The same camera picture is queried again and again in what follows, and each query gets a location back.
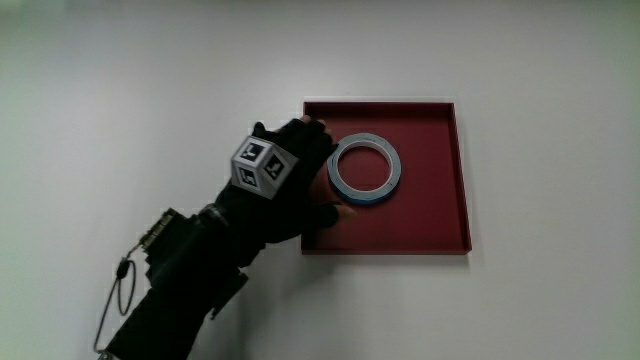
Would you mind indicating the person's left hand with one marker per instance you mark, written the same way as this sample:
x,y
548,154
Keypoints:
x,y
295,210

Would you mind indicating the blue tape roll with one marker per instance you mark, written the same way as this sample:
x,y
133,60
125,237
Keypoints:
x,y
395,175

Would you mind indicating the red square tray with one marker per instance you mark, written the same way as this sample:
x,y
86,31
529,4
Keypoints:
x,y
430,220

